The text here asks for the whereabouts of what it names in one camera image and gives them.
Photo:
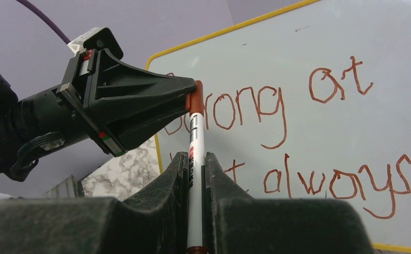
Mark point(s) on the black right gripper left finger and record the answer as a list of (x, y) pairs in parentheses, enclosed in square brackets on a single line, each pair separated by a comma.
[(151, 221)]

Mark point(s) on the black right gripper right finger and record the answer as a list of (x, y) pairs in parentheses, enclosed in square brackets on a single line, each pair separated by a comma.
[(236, 222)]

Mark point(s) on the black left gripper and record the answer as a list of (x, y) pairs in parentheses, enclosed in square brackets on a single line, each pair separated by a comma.
[(133, 104)]

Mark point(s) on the white brown whiteboard marker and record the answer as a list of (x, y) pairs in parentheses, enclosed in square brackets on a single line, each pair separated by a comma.
[(196, 186)]

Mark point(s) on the brown marker cap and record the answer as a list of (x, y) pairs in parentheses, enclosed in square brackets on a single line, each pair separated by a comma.
[(194, 102)]

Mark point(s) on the yellow framed whiteboard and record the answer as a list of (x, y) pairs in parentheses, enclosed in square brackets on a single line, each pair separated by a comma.
[(313, 101)]

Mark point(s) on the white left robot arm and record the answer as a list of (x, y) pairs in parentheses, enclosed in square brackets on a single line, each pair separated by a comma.
[(30, 129)]

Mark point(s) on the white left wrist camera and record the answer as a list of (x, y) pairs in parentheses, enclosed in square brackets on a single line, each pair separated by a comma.
[(96, 38)]

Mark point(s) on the aluminium table frame rail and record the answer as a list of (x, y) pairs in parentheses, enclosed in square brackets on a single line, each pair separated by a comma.
[(68, 188)]

